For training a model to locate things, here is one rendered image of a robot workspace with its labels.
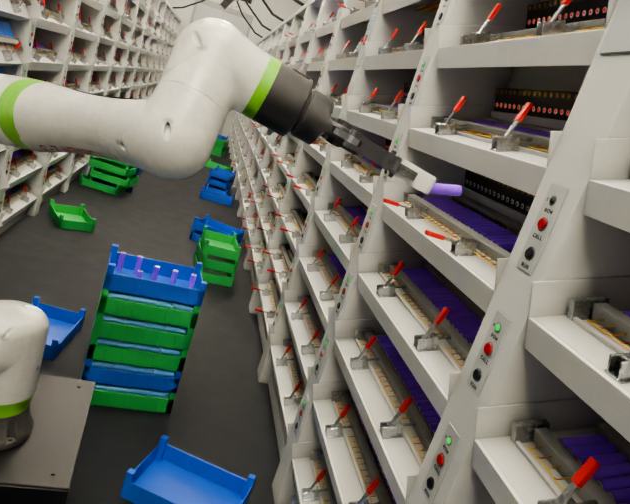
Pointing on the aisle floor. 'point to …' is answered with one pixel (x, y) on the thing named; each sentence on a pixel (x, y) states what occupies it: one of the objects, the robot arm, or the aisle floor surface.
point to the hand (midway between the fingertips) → (411, 175)
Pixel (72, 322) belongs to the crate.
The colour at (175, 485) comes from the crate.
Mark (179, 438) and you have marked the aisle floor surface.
